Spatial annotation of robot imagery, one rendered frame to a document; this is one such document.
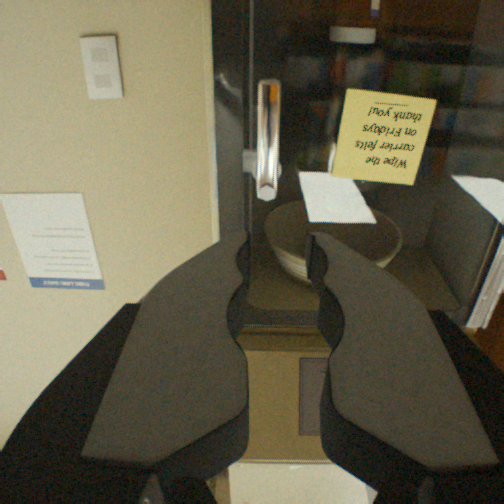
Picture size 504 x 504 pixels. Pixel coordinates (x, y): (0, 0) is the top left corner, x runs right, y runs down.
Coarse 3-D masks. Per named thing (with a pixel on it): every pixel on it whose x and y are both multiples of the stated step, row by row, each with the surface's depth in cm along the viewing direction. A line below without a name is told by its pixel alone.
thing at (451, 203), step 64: (256, 0) 26; (320, 0) 26; (384, 0) 26; (448, 0) 26; (256, 64) 29; (320, 64) 29; (384, 64) 28; (448, 64) 28; (256, 128) 31; (320, 128) 31; (448, 128) 31; (256, 192) 35; (320, 192) 34; (384, 192) 34; (448, 192) 34; (256, 256) 38; (384, 256) 38; (448, 256) 38; (256, 320) 43
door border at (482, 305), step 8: (496, 256) 38; (496, 264) 38; (488, 272) 39; (496, 272) 39; (488, 280) 39; (496, 280) 39; (488, 288) 40; (496, 288) 40; (480, 296) 41; (488, 296) 41; (496, 296) 40; (480, 304) 41; (488, 304) 41; (496, 304) 41; (472, 312) 42; (480, 312) 42; (472, 320) 43; (480, 320) 43
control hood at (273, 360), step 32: (256, 352) 44; (288, 352) 44; (320, 352) 44; (256, 384) 43; (288, 384) 43; (256, 416) 42; (288, 416) 42; (256, 448) 41; (288, 448) 41; (320, 448) 41
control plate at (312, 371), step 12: (300, 360) 43; (312, 360) 43; (324, 360) 43; (300, 372) 43; (312, 372) 43; (324, 372) 43; (300, 384) 43; (312, 384) 43; (300, 396) 42; (312, 396) 42; (300, 408) 42; (312, 408) 42; (300, 420) 42; (312, 420) 42; (300, 432) 42; (312, 432) 42
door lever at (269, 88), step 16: (272, 80) 25; (272, 96) 25; (272, 112) 26; (272, 128) 27; (272, 144) 27; (256, 160) 33; (272, 160) 28; (256, 176) 33; (272, 176) 29; (272, 192) 29
